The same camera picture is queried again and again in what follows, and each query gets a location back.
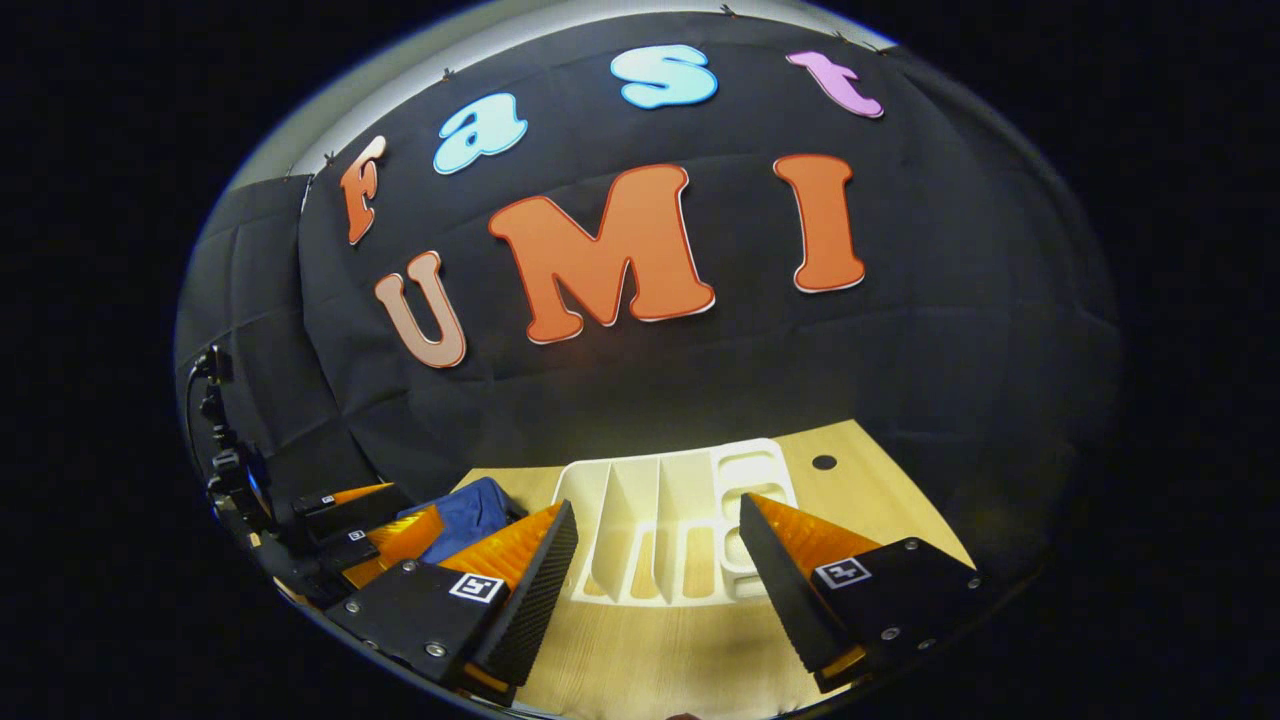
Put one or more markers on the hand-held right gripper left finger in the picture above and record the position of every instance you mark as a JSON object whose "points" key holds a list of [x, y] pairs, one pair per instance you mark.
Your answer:
{"points": [[540, 590]]}

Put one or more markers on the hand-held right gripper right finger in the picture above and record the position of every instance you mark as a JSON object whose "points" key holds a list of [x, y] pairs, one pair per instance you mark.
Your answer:
{"points": [[780, 590]]}

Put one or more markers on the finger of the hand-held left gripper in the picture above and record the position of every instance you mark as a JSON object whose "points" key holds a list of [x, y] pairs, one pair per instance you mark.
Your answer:
{"points": [[350, 510], [400, 540]]}

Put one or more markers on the blue schoolbag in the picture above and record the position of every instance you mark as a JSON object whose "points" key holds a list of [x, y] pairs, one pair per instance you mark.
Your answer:
{"points": [[465, 515]]}

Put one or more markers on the white bookshelf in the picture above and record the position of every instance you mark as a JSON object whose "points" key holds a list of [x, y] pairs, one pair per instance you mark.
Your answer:
{"points": [[660, 500]]}

